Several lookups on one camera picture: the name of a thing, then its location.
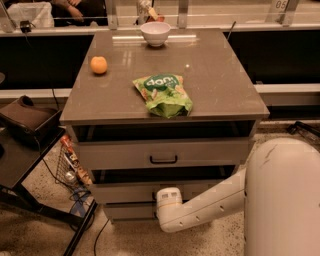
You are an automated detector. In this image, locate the grey top drawer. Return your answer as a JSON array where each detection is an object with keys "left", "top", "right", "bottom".
[{"left": 74, "top": 137, "right": 254, "bottom": 170}]

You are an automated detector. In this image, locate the brown pouch on table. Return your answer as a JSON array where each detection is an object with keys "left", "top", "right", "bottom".
[{"left": 0, "top": 95, "right": 61, "bottom": 144}]

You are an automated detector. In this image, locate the green snack bag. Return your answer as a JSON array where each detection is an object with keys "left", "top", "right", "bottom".
[{"left": 133, "top": 74, "right": 193, "bottom": 118}]

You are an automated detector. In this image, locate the white plastic bag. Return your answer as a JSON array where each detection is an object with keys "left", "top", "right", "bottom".
[{"left": 7, "top": 2, "right": 54, "bottom": 28}]

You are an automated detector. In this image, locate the black power adapter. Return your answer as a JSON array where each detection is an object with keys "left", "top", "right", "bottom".
[{"left": 20, "top": 20, "right": 31, "bottom": 33}]

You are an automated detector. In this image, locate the black side table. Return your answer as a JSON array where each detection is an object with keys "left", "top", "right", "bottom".
[{"left": 0, "top": 128, "right": 97, "bottom": 256}]

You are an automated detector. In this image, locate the grey bottom drawer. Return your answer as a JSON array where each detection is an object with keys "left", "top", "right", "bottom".
[{"left": 103, "top": 202, "right": 157, "bottom": 221}]

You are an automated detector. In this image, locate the grey drawer cabinet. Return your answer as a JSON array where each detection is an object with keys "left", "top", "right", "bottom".
[{"left": 59, "top": 28, "right": 270, "bottom": 224}]

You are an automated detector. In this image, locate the black office chair base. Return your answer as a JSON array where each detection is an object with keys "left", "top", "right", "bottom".
[{"left": 287, "top": 121, "right": 320, "bottom": 146}]

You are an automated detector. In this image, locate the black floor cable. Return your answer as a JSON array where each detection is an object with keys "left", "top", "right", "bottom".
[{"left": 93, "top": 218, "right": 111, "bottom": 256}]

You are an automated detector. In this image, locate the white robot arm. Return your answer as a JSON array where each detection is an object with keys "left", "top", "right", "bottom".
[{"left": 157, "top": 138, "right": 320, "bottom": 256}]

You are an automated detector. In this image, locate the orange fruit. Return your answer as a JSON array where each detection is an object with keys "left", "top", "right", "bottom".
[{"left": 90, "top": 56, "right": 108, "bottom": 74}]

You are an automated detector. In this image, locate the white bowl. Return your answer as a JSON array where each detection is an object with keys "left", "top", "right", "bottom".
[{"left": 140, "top": 22, "right": 171, "bottom": 47}]

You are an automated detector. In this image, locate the wire basket with snacks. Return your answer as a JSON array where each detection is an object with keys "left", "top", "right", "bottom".
[{"left": 56, "top": 134, "right": 92, "bottom": 191}]

